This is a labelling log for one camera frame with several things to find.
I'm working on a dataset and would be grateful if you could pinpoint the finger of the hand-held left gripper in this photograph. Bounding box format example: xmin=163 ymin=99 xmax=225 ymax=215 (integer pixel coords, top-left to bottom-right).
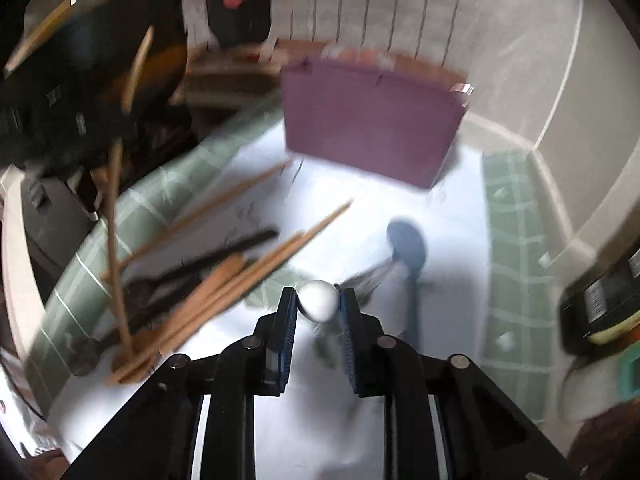
xmin=116 ymin=99 xmax=194 ymax=157

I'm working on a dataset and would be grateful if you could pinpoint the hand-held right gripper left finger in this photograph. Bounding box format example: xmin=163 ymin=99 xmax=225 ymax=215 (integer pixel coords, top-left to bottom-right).
xmin=65 ymin=287 xmax=301 ymax=480

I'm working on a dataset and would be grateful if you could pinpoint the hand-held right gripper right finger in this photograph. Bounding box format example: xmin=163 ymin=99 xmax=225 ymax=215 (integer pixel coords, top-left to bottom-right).
xmin=340 ymin=289 xmax=571 ymax=480

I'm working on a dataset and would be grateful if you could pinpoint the white plastic spoon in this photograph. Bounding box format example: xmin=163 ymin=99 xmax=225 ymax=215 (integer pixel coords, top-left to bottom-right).
xmin=298 ymin=280 xmax=341 ymax=322

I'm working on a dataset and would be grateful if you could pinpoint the wooden chopstick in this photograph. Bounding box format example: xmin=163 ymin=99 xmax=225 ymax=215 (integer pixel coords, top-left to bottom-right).
xmin=115 ymin=255 xmax=246 ymax=381
xmin=165 ymin=200 xmax=355 ymax=341
xmin=111 ymin=25 xmax=156 ymax=361
xmin=100 ymin=160 xmax=293 ymax=283
xmin=107 ymin=260 xmax=241 ymax=386
xmin=107 ymin=232 xmax=306 ymax=386

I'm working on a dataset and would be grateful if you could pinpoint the purple utensil organizer box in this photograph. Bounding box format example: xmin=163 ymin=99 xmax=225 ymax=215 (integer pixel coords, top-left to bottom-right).
xmin=280 ymin=57 xmax=473 ymax=191

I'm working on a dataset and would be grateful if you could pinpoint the yellow stick with white tip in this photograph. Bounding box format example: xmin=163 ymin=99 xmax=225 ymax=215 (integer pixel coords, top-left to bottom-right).
xmin=4 ymin=0 xmax=80 ymax=73

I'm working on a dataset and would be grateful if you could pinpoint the blue-grey spoon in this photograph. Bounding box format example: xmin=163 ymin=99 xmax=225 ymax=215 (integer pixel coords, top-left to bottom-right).
xmin=385 ymin=217 xmax=431 ymax=346

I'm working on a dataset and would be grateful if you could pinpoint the white printed paper sheet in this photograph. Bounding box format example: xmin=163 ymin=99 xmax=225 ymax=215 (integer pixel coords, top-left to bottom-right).
xmin=47 ymin=120 xmax=491 ymax=466

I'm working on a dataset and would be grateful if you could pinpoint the green checked mat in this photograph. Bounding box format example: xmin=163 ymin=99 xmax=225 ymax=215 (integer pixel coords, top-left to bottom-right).
xmin=22 ymin=95 xmax=553 ymax=423

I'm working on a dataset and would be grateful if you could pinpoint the dark grey spoon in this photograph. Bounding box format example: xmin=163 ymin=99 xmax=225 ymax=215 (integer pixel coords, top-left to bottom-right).
xmin=65 ymin=255 xmax=246 ymax=378

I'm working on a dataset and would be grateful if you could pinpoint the plate with orange food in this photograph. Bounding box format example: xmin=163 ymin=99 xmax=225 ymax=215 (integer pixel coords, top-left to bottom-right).
xmin=320 ymin=44 xmax=398 ymax=68

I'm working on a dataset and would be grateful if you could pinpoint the black bottle with label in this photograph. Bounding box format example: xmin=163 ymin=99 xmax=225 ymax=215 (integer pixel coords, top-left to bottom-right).
xmin=559 ymin=255 xmax=640 ymax=356

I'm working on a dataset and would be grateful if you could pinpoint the white and teal container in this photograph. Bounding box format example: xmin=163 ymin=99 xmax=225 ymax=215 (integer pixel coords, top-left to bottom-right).
xmin=560 ymin=345 xmax=640 ymax=422

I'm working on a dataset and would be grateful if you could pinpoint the reddish brown object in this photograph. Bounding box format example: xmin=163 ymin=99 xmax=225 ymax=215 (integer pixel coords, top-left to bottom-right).
xmin=567 ymin=400 xmax=640 ymax=480

